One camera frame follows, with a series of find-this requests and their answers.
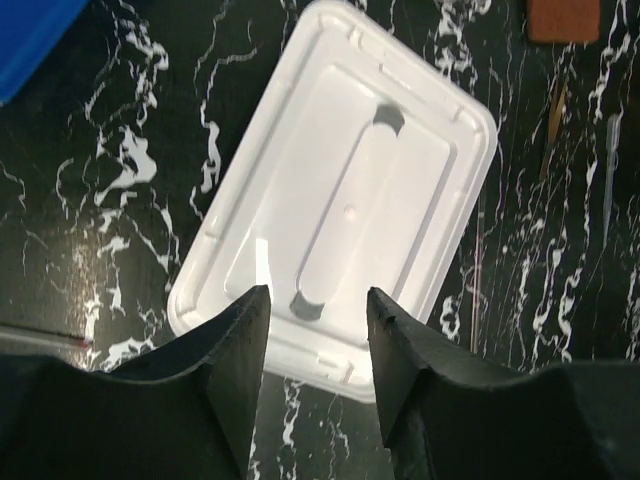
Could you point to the glass thermometer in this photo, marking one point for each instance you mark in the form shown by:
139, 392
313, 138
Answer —
44, 338

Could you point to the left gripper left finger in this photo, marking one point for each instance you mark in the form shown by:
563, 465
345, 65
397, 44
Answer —
185, 410

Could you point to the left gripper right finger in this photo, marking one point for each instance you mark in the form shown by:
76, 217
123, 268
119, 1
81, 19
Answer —
447, 413

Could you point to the clear plastic pipette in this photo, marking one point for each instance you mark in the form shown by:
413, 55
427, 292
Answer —
612, 144

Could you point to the brown scouring pad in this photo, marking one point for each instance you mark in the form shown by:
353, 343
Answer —
563, 21

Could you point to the blue divided plastic bin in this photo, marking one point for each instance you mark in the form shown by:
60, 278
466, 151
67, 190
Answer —
29, 30

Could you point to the white rectangular lid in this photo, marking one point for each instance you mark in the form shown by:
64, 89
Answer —
360, 168

